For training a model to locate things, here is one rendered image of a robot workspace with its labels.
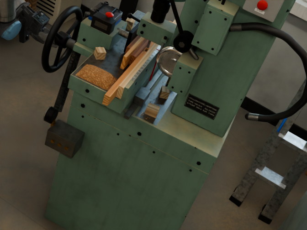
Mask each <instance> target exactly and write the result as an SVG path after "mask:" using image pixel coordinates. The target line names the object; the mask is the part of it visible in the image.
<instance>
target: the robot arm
mask: <svg viewBox="0 0 307 230"><path fill-rule="evenodd" d="M29 5H30V3H29V2H25V1H24V0H0V36H1V37H2V38H4V39H6V40H11V39H13V38H14V37H16V36H17V34H18V33H19V42H21V43H25V42H26V41H28V40H29V35H31V36H32V38H33V39H35V40H36V41H38V42H40V43H42V44H44V43H45V41H46V38H47V36H48V33H49V30H48V29H47V28H46V27H45V26H46V25H47V24H48V21H49V19H50V18H49V17H48V16H47V15H46V14H45V13H44V12H43V11H42V10H40V11H39V10H37V11H34V10H33V9H32V8H31V7H30V6H29ZM17 19H19V20H17ZM52 47H54V48H57V47H58V46H57V45H56V44H55V43H54V41H53V44H52Z"/></svg>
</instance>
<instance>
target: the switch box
mask: <svg viewBox="0 0 307 230"><path fill-rule="evenodd" d="M259 1H260V0H246V1H245V3H244V5H243V9H244V10H246V11H249V12H251V13H253V14H255V15H257V16H260V17H262V18H264V19H266V20H269V21H271V22H273V21H274V20H275V18H276V16H277V14H278V12H279V10H280V8H281V6H282V4H283V2H284V0H265V1H266V2H267V3H268V6H267V8H266V9H265V10H263V11H264V12H265V13H264V14H261V13H259V12H257V11H255V8H257V9H258V7H257V4H258V2H259Z"/></svg>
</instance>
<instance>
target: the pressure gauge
mask: <svg viewBox="0 0 307 230"><path fill-rule="evenodd" d="M57 115H58V109H56V108H54V107H52V106H50V107H49V108H48V109H47V110H46V112H45V114H44V117H43V120H44V121H45V122H47V123H49V124H51V125H50V126H54V125H55V122H56V120H55V119H56V118H57Z"/></svg>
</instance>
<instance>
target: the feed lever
mask: <svg viewBox="0 0 307 230"><path fill-rule="evenodd" d="M170 4H171V7H172V10H173V14H174V17H175V21H176V24H177V27H178V30H179V34H178V35H177V37H176V38H175V39H174V42H173V45H174V47H175V49H176V50H177V51H179V52H182V53H185V52H189V53H190V54H191V56H192V57H193V58H194V59H195V60H198V59H199V57H198V56H197V54H196V53H195V52H194V50H193V49H192V44H191V43H192V40H193V38H194V35H193V34H192V33H191V32H190V31H184V30H183V29H182V25H181V22H180V18H179V15H178V12H177V9H176V5H175V1H174V0H170Z"/></svg>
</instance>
